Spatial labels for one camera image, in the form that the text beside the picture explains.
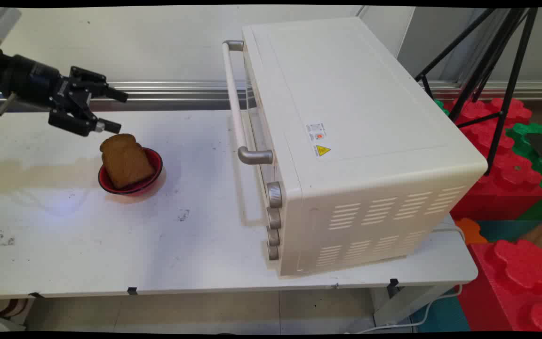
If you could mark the yellow warning sticker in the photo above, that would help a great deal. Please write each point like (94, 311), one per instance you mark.
(322, 150)

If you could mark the red bowl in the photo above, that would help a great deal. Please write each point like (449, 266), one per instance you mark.
(154, 165)

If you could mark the red foam block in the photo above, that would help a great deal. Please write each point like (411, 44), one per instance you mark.
(511, 282)
(511, 183)

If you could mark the white table leg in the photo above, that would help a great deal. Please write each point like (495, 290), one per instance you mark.
(407, 303)

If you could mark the brown bread slice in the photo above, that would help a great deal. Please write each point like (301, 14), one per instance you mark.
(126, 162)

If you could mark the black tripod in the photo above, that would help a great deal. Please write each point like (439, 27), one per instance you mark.
(511, 80)

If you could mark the white label sticker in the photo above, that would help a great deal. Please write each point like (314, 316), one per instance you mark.
(316, 132)

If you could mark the orange foam piece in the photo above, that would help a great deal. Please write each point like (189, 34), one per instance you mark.
(469, 230)

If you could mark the aluminium rail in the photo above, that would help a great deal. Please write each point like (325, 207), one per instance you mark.
(172, 87)

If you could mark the teal foam mat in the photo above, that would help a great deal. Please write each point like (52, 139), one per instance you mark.
(440, 315)

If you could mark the white toaster oven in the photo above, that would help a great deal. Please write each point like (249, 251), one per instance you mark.
(355, 94)

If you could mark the large silver oven knob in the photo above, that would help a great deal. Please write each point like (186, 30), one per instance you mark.
(274, 194)

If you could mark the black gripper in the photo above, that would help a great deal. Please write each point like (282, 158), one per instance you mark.
(40, 84)

